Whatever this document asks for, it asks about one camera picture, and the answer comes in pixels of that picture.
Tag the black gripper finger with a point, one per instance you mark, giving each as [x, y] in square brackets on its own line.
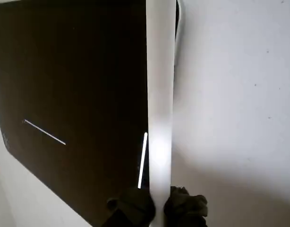
[185, 208]
[133, 208]

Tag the black screen tablet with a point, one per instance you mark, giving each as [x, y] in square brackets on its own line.
[76, 71]

